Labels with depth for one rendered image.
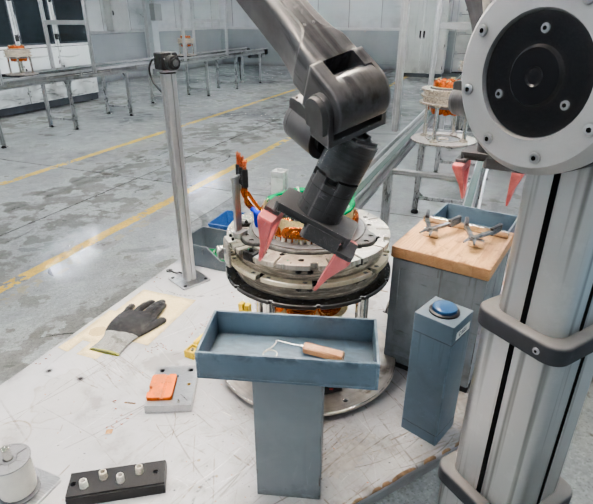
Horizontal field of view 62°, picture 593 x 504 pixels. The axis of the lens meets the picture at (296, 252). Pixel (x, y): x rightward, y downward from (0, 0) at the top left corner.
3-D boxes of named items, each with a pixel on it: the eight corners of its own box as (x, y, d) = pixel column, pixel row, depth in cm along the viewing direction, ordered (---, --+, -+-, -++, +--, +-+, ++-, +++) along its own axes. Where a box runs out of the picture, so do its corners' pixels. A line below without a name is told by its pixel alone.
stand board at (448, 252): (425, 224, 113) (427, 214, 112) (512, 243, 104) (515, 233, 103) (390, 256, 98) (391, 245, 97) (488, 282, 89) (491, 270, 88)
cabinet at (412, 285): (414, 320, 124) (426, 225, 113) (490, 345, 115) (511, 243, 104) (382, 361, 110) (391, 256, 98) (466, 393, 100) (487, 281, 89)
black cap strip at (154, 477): (74, 481, 81) (71, 472, 80) (167, 467, 84) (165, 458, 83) (67, 508, 77) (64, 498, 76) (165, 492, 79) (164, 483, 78)
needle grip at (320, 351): (307, 344, 74) (345, 354, 72) (303, 354, 73) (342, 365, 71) (305, 339, 72) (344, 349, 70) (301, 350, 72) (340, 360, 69)
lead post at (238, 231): (232, 237, 93) (228, 177, 88) (241, 233, 95) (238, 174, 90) (239, 239, 92) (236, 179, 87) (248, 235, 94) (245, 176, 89)
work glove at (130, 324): (143, 297, 135) (142, 290, 134) (184, 307, 130) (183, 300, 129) (76, 346, 115) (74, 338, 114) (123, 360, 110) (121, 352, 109)
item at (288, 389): (210, 497, 79) (194, 352, 66) (225, 445, 88) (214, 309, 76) (366, 512, 76) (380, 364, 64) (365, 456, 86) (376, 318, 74)
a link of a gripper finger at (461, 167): (456, 191, 102) (462, 146, 98) (492, 197, 98) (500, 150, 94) (446, 201, 97) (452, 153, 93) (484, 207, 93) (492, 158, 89)
